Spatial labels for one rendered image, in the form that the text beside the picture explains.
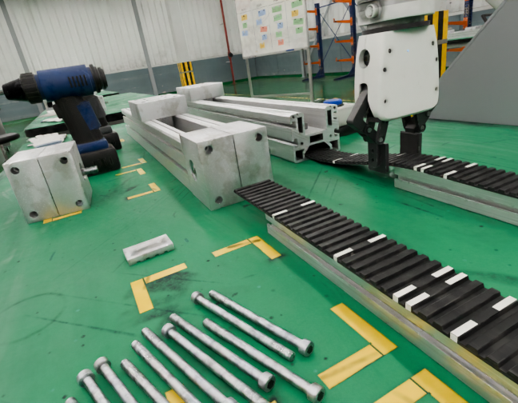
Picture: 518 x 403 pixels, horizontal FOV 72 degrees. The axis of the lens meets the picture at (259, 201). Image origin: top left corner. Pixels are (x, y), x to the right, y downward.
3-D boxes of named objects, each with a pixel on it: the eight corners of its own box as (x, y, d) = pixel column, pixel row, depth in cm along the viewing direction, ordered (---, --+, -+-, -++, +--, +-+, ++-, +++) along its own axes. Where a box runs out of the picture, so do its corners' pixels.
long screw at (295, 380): (326, 397, 20) (324, 384, 20) (316, 409, 20) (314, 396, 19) (212, 323, 28) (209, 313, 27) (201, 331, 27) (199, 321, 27)
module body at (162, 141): (249, 177, 59) (241, 126, 56) (192, 193, 56) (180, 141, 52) (156, 127, 127) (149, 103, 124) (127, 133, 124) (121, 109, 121)
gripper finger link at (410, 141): (419, 113, 45) (417, 163, 48) (436, 108, 46) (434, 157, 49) (399, 111, 48) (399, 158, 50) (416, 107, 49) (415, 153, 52)
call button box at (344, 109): (360, 131, 77) (360, 101, 75) (324, 141, 74) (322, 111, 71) (337, 127, 84) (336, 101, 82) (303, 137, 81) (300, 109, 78)
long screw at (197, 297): (191, 304, 30) (189, 294, 29) (201, 297, 30) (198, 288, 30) (288, 368, 23) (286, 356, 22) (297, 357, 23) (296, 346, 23)
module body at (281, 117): (340, 150, 66) (337, 104, 63) (294, 163, 63) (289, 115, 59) (205, 117, 134) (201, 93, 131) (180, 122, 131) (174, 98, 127)
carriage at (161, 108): (191, 124, 85) (185, 94, 82) (145, 133, 81) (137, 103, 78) (175, 118, 98) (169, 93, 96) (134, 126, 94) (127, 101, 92)
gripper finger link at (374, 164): (369, 126, 42) (371, 179, 45) (389, 121, 43) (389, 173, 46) (352, 124, 45) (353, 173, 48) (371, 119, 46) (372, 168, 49)
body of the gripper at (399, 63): (385, 16, 36) (386, 125, 41) (454, 7, 40) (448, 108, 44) (339, 26, 43) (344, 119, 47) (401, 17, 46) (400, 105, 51)
